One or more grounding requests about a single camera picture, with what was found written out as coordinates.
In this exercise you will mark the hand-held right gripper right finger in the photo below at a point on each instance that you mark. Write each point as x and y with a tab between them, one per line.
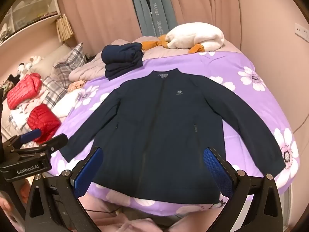
216	169

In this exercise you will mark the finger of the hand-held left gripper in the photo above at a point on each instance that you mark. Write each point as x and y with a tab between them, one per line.
56	140
30	135

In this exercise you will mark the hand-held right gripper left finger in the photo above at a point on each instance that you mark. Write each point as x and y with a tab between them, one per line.
88	171

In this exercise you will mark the navy zip jacket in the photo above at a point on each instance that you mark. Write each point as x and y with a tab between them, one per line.
164	130

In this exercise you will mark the folded navy clothes stack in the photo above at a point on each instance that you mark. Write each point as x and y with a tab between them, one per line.
120	58

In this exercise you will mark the red down jacket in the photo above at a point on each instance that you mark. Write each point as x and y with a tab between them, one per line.
23	90
43	122

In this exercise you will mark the white pillow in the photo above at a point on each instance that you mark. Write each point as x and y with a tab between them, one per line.
65	104

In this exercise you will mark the small plaid pillow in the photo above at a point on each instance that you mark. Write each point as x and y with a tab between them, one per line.
54	91

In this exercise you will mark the green patterned cloth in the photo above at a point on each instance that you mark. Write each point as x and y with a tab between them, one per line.
7	83

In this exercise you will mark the peach cloth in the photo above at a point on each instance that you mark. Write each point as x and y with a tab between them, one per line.
76	85

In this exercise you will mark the person's pink clothing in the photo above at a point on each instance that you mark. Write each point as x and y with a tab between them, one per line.
135	222

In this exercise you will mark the small white plush toy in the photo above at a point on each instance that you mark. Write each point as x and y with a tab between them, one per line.
30	64

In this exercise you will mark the large plaid pillow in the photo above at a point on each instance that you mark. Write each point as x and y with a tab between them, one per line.
71	64

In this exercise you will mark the beige headboard cushion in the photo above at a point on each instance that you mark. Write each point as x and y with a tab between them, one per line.
48	58

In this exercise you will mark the pink quilt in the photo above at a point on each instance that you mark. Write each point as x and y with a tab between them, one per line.
96	65

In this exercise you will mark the purple floral bedsheet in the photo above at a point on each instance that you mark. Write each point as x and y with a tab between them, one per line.
241	65

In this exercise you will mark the pink curtain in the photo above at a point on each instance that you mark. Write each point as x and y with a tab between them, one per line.
101	12

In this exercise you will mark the white goose plush toy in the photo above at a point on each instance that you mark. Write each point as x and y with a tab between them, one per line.
195	35

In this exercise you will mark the grey-blue curtain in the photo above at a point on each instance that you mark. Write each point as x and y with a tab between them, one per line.
144	9

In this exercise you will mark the white wall shelf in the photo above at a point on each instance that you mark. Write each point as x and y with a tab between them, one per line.
29	26

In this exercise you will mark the white wall socket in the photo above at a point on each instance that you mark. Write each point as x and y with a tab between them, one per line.
301	32

